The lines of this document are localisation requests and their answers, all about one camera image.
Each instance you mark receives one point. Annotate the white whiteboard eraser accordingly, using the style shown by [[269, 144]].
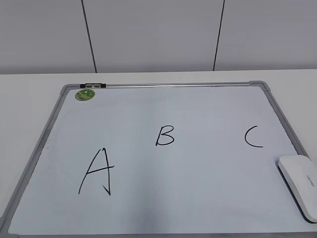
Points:
[[300, 174]]

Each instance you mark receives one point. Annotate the grey framed whiteboard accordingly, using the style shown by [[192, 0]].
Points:
[[160, 160]]

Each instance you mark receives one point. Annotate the green round magnet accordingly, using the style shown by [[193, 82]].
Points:
[[85, 94]]

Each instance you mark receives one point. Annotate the black silver marker pen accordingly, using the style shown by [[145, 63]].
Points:
[[93, 85]]

